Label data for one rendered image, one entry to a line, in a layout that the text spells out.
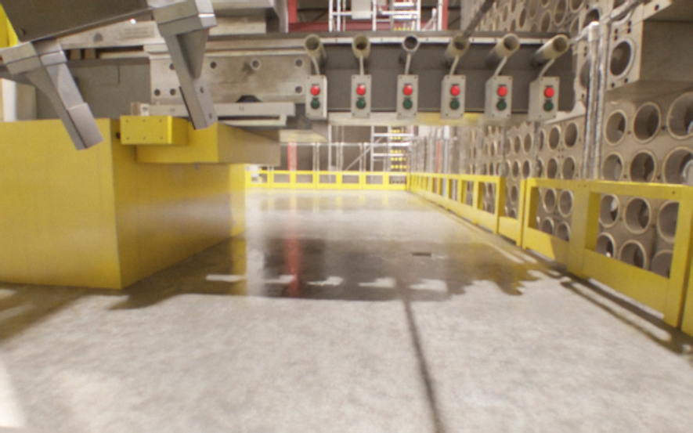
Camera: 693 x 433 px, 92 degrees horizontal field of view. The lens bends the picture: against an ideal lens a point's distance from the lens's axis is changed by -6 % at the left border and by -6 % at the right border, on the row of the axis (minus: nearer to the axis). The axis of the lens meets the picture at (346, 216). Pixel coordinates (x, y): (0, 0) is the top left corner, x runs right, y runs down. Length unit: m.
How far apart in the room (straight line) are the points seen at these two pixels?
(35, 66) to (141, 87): 1.44
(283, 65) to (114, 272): 1.01
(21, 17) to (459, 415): 0.76
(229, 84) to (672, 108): 2.35
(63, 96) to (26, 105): 1.73
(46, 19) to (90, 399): 0.64
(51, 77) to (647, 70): 2.27
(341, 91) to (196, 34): 1.17
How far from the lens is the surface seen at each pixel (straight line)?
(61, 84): 0.44
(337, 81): 1.49
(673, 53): 2.42
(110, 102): 1.94
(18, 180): 1.66
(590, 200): 1.65
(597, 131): 1.66
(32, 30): 0.41
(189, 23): 0.34
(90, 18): 0.37
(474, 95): 1.53
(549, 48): 1.50
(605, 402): 0.85
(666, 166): 2.67
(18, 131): 1.66
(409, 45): 1.44
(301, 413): 0.69
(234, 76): 1.63
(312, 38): 1.40
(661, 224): 2.68
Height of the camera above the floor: 0.41
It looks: 7 degrees down
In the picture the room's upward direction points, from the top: 1 degrees clockwise
